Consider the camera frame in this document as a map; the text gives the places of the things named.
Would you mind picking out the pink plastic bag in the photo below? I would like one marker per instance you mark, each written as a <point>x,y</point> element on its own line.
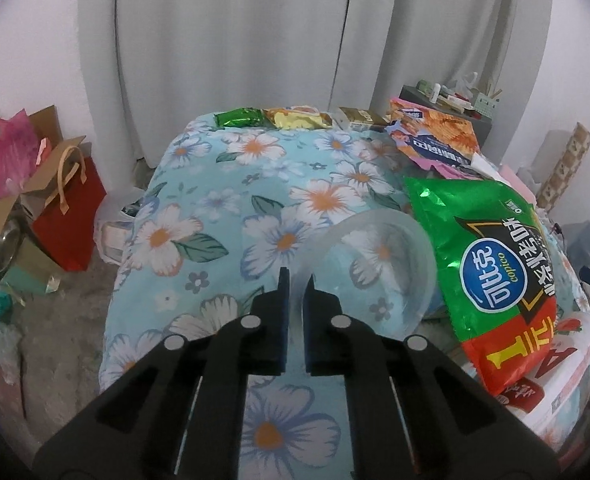
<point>10,155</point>

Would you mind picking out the white curtain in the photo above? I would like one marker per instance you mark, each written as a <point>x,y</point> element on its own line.
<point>225,35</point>

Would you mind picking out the dark grey cabinet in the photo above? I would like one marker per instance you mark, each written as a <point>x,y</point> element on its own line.
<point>481,132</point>

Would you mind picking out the patterned wrapping paper roll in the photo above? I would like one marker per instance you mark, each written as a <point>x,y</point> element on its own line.
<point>567,165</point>

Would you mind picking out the green chip bag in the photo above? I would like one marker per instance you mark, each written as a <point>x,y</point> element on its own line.
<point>475,240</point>

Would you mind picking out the yellow gold snack packet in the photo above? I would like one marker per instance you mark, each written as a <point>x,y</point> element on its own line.
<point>295,117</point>

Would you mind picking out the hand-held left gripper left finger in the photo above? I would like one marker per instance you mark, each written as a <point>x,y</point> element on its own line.
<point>285,330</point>

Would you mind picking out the clear plastic cup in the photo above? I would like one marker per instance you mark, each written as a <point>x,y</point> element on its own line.
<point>375,255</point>

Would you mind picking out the teal box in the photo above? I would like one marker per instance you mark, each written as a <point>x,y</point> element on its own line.
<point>30,272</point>

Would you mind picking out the red paper gift bag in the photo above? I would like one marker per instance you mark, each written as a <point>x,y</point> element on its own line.
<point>75,220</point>

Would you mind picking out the gold rectangular packet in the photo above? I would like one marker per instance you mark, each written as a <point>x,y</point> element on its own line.
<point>360,116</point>

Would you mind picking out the green pen holder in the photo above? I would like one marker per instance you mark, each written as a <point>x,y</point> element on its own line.
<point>487,102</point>

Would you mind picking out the metal bowl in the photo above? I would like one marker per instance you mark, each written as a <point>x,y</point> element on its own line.
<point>5,252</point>

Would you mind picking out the small green snack packet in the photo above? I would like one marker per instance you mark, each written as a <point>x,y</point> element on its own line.
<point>237,117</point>

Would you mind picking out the brown cardboard box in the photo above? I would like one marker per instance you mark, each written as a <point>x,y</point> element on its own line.
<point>0,212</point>

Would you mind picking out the white plastic bag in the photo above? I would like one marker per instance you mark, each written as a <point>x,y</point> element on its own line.
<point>117,210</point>

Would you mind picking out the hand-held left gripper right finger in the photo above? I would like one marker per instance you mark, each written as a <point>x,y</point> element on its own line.
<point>307,340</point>

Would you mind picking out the orange and blue snack bag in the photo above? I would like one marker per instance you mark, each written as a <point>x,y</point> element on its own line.
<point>445,130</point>

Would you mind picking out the pink paper sheet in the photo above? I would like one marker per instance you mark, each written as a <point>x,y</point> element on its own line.
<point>517,182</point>

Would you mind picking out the floral light blue blanket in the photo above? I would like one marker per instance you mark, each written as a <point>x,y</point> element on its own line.
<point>200,200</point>

